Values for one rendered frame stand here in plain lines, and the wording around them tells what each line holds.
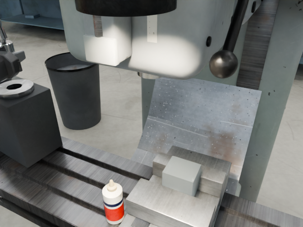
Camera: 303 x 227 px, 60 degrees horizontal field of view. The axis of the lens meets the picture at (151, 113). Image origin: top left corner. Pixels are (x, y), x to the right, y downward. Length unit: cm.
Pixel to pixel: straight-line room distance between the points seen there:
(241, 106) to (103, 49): 56
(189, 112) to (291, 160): 172
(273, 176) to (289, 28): 163
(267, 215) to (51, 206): 48
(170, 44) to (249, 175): 73
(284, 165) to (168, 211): 195
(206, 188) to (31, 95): 47
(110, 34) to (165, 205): 31
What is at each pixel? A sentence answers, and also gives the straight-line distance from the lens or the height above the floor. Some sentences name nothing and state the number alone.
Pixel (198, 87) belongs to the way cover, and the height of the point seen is 110.
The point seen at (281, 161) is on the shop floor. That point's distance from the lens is 240.
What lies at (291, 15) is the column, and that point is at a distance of 73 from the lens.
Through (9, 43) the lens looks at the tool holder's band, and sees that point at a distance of 70.
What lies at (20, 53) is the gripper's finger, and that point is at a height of 124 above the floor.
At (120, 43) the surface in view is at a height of 136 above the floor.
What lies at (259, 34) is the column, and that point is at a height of 127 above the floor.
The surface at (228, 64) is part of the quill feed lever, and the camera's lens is 28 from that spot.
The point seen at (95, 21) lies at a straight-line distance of 29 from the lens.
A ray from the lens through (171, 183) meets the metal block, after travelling 50.
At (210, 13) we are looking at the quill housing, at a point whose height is 139.
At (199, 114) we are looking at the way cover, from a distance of 81.
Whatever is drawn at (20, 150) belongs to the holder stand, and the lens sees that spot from 75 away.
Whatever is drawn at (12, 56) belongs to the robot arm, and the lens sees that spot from 65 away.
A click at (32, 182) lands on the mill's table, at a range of 76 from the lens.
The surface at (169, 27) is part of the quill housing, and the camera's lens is 29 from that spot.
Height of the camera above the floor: 145
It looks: 31 degrees down
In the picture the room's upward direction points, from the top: straight up
